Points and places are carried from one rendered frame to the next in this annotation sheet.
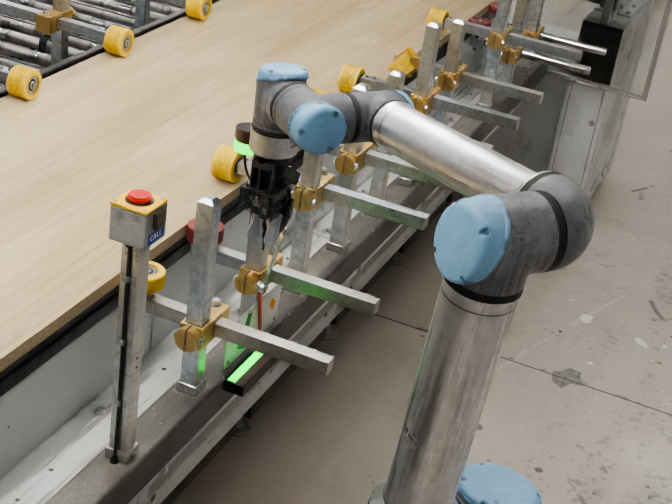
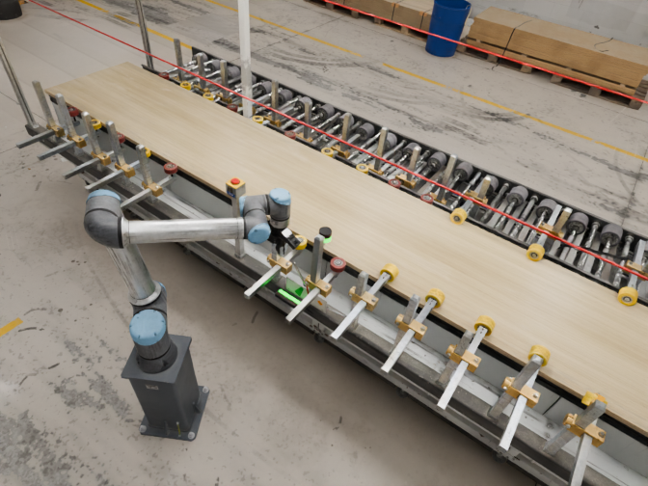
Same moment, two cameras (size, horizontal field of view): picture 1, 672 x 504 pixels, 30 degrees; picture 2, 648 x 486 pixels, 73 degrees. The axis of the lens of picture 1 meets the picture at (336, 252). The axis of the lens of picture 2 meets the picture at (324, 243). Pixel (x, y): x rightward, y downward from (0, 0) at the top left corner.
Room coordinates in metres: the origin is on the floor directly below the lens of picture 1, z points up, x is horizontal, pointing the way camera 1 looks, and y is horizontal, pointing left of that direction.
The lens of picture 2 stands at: (2.63, -1.24, 2.55)
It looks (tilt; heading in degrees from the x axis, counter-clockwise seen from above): 45 degrees down; 101
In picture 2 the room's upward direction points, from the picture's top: 7 degrees clockwise
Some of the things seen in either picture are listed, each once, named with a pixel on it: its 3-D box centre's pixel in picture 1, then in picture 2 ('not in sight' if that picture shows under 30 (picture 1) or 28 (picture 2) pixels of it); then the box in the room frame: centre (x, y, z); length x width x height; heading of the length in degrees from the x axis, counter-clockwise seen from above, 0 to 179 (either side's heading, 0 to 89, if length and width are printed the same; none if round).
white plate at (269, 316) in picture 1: (253, 324); (306, 294); (2.29, 0.15, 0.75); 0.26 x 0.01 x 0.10; 161
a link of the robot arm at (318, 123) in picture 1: (313, 119); (254, 207); (2.05, 0.07, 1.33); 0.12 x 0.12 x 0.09; 32
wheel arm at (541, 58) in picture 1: (529, 55); not in sight; (4.24, -0.56, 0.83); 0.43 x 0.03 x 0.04; 71
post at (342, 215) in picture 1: (348, 177); (403, 329); (2.80, 0.00, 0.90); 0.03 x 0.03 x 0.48; 71
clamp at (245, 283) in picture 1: (257, 272); (318, 284); (2.35, 0.16, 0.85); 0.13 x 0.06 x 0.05; 161
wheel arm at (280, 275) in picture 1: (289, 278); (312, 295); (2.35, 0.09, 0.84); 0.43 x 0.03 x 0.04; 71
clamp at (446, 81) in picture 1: (451, 76); (583, 428); (3.53, -0.26, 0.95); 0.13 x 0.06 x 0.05; 161
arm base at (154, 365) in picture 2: not in sight; (155, 350); (1.70, -0.33, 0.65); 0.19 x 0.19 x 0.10
